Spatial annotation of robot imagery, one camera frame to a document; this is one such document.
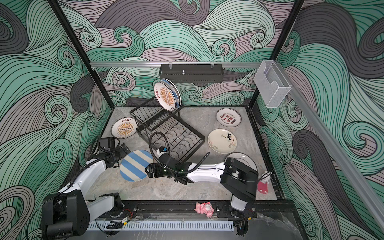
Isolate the orange sunburst plate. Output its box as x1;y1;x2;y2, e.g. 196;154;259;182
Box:
154;82;177;111
111;117;138;139

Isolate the blue striped plate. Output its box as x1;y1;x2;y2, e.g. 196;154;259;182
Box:
160;79;182;110
119;150;154;182

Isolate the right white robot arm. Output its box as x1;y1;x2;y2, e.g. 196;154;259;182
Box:
145;132;272;218

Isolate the aluminium rail wall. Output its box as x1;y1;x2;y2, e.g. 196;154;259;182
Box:
90;61;261;69
275;63;384;230

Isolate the pink plush toy centre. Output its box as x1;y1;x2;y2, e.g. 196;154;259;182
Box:
195;202;214;218

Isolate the aluminium rail back wall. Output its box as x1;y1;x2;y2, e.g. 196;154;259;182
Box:
90;61;261;69

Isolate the black rimmed white plate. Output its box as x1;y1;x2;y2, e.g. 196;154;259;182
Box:
227;153;258;171

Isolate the aluminium rail right wall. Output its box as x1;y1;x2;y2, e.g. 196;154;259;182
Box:
275;63;384;230

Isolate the white rabbit pink stand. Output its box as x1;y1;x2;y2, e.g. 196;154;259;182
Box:
258;170;272;194

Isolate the black wire dish rack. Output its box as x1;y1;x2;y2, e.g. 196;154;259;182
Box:
130;97;205;163

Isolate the clear acrylic wall holder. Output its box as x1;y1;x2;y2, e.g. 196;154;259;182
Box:
254;60;292;108

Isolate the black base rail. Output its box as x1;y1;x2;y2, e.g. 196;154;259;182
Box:
101;200;296;220

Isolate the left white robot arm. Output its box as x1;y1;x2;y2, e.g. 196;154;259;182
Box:
40;137;131;240

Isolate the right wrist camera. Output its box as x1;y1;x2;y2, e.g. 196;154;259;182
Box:
156;147;168;158

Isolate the red patterned white plate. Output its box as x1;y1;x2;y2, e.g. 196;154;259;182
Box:
216;108;242;127

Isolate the white slotted cable duct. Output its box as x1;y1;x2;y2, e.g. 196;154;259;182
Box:
86;220;235;232

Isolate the black perforated wall shelf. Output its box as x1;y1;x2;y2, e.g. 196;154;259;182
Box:
159;65;224;83

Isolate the cream cartoon plate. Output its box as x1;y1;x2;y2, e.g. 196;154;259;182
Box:
208;129;238;154

